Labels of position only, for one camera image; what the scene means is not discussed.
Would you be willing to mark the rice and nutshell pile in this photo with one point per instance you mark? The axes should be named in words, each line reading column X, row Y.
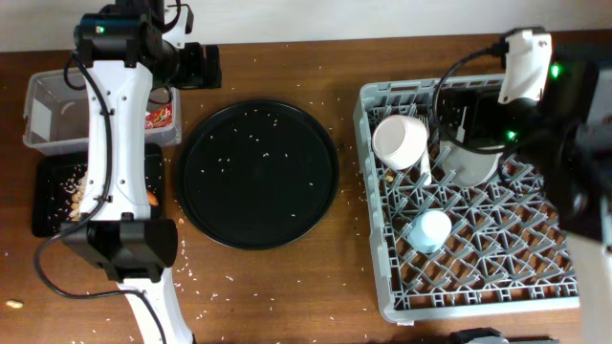
column 76, row 192

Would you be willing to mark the orange carrot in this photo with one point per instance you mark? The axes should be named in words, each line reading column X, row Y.
column 152, row 199

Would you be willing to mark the grey dishwasher rack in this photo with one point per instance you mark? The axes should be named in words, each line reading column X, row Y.
column 505, row 252

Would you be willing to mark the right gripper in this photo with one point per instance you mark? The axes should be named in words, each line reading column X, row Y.
column 485, row 105

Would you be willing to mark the peanut on table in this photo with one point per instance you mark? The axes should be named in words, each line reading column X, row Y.
column 14, row 304

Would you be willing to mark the white plate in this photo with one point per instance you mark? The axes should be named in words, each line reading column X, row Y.
column 470, row 169

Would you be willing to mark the pink bowl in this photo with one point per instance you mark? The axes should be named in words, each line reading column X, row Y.
column 399, row 141

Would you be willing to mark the black rectangular tray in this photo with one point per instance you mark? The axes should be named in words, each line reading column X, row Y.
column 58, row 178

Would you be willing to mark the clear plastic bin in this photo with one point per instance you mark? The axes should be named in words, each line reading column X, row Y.
column 58, row 117

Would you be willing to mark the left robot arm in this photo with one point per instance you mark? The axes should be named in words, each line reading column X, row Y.
column 126, row 51

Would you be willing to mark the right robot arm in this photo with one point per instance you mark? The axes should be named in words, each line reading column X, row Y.
column 554, row 112

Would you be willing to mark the round black tray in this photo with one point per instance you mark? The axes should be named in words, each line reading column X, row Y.
column 258, row 174

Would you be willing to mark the red snack wrapper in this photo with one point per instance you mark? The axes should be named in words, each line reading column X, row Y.
column 159, row 118

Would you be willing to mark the light blue cup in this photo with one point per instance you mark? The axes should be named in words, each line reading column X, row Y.
column 429, row 231

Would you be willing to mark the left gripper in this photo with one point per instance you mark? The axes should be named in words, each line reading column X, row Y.
column 199, row 77

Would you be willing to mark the white plastic fork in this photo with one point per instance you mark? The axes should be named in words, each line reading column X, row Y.
column 425, row 168

